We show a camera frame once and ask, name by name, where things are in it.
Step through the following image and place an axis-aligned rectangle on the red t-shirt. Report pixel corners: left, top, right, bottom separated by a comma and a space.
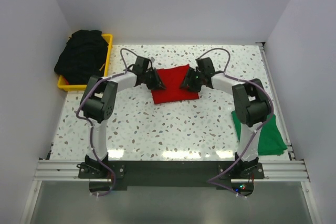
151, 65, 199, 105

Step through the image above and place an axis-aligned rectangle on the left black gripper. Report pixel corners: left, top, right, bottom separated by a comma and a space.
143, 68, 166, 91

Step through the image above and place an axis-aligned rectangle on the yellow plastic tray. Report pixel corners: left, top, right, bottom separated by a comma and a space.
57, 34, 114, 92

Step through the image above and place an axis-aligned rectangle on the folded green t-shirt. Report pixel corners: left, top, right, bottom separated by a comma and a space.
230, 110, 288, 156

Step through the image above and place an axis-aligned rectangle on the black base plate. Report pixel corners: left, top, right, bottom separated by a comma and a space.
77, 161, 265, 196

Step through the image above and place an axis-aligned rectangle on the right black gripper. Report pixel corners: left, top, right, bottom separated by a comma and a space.
179, 67, 204, 93

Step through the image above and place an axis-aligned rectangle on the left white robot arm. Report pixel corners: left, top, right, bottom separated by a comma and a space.
76, 56, 165, 179

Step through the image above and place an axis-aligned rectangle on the black t-shirt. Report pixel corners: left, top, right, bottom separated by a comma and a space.
54, 30, 108, 85

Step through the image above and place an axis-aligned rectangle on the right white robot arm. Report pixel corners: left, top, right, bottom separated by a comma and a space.
180, 57, 274, 180

